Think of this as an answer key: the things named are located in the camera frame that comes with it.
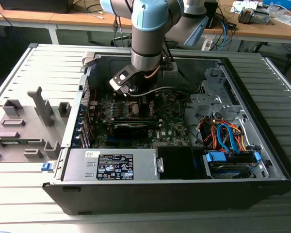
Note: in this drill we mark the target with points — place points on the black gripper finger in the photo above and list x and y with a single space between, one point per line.
145 106

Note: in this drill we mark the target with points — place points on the metal CPU locking lever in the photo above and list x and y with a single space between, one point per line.
160 104

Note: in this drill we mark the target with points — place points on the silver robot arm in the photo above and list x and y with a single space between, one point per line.
148 41

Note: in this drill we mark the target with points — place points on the CPU socket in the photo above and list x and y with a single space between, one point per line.
129 109

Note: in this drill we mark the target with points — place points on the CPU cooler heatsink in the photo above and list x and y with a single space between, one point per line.
245 15

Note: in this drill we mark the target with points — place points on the green RAM stick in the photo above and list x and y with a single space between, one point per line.
153 123
12 142

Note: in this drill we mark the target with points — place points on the green motherboard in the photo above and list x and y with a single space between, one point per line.
169 121

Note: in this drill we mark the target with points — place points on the round coin cell battery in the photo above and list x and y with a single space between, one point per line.
172 97

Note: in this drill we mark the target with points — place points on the black chair base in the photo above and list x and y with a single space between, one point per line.
121 38

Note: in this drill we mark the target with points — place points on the silver metal drive cage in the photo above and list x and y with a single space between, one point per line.
208 102

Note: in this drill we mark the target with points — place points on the silver power supply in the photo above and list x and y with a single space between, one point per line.
77 165

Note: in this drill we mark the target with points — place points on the black grey PC case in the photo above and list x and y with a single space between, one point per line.
135 199

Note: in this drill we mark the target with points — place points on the small black upright box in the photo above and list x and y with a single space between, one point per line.
211 14

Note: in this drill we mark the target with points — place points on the hard disk with blue carrier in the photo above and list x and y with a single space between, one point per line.
230 171

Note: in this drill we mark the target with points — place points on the grey parts rack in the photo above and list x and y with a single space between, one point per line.
34 121

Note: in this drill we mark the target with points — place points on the blue plastic latch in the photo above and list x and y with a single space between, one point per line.
46 167

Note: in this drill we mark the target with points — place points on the white paper sheet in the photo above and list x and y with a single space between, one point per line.
240 6

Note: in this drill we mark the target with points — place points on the wooden desk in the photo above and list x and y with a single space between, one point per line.
257 30
38 18

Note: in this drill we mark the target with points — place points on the grey drive unit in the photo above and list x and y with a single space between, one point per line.
260 17

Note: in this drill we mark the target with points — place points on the black computer box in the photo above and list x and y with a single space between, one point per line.
34 6

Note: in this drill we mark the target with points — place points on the clear plastic bag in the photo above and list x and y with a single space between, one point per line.
285 18

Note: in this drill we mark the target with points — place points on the blue cardboard box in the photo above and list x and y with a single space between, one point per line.
279 3

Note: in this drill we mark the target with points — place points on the white depth camera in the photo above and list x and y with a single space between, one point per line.
117 83

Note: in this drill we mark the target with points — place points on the grey case corner bracket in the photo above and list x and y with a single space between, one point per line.
88 59

